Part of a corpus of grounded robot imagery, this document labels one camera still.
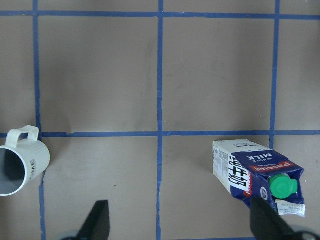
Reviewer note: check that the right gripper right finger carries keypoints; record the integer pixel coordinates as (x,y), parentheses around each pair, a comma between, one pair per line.
(266,224)

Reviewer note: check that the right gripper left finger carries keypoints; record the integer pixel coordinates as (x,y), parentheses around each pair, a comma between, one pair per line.
(97,224)

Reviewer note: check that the blue white milk carton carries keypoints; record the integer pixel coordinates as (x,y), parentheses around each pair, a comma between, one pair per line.
(248,170)

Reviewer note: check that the grey white mug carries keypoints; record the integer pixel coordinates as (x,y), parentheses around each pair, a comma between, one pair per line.
(22,158)

